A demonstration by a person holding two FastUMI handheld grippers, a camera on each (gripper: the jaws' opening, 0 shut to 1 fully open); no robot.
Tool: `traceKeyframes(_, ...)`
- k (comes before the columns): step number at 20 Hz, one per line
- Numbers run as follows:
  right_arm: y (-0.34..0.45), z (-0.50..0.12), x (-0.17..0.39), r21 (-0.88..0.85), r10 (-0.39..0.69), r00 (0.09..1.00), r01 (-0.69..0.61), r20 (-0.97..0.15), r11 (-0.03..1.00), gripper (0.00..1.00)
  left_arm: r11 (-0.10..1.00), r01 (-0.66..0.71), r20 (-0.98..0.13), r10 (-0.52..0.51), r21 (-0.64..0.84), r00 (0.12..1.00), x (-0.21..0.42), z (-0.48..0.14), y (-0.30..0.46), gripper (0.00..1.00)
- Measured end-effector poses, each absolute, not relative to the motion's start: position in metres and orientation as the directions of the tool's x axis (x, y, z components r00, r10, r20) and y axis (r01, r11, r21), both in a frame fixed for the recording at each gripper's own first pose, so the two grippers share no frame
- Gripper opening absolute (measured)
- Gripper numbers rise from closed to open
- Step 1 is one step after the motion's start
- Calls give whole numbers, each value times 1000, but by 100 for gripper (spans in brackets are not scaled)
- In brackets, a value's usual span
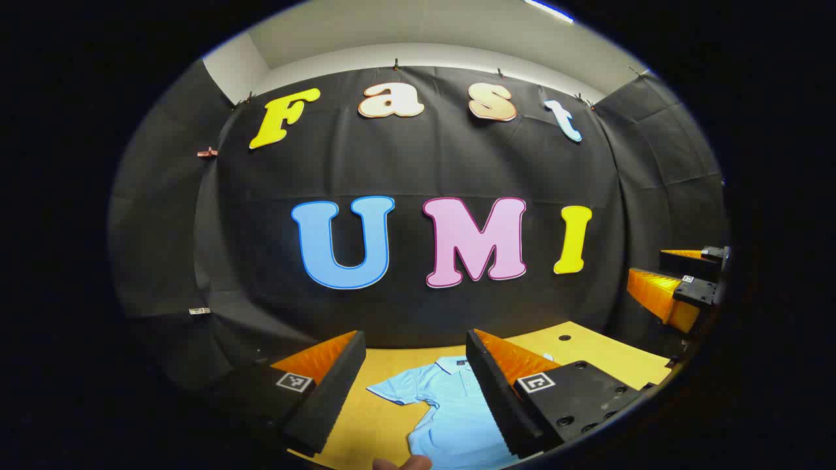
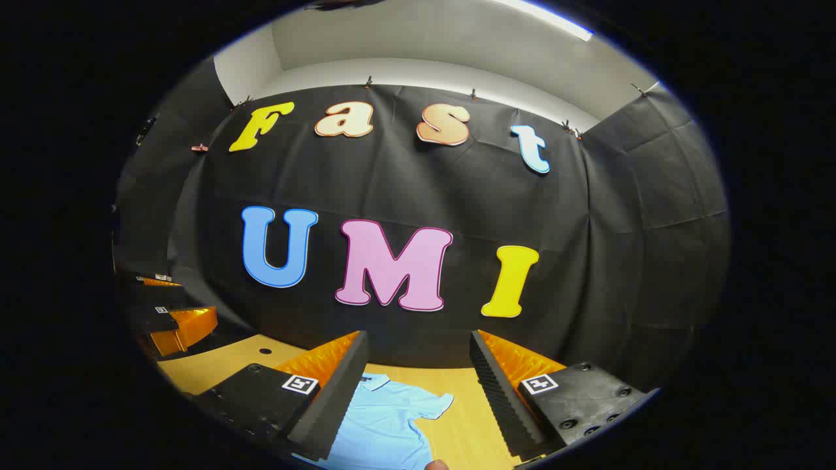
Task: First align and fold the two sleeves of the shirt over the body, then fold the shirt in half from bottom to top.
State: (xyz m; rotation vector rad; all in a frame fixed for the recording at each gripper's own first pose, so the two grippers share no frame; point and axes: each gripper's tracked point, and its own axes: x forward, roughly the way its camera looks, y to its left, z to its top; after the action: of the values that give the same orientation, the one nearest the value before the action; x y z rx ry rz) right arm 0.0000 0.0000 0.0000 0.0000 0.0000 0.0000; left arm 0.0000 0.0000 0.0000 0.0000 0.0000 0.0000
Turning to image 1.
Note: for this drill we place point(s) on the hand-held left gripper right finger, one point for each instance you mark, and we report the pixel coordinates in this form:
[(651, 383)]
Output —
[(493, 391)]

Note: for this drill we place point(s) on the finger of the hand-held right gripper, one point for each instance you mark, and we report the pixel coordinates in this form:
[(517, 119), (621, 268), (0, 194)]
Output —
[(686, 264), (653, 294)]

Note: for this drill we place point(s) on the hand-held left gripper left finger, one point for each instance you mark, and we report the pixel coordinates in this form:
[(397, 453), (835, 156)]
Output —
[(339, 385)]

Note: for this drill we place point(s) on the light blue T-shirt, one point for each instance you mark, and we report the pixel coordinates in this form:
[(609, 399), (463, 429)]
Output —
[(450, 418)]

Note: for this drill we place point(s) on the white backdrop clip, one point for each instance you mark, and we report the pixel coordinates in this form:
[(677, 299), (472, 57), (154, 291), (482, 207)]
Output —
[(199, 311)]

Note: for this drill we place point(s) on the black backdrop cloth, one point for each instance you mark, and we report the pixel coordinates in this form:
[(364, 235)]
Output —
[(424, 163)]

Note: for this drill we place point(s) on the orange backdrop clip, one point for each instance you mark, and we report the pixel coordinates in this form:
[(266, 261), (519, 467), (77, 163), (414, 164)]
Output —
[(207, 152)]

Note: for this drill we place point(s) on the ceiling light strip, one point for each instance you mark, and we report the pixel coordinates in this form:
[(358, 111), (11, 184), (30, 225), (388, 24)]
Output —
[(550, 10)]

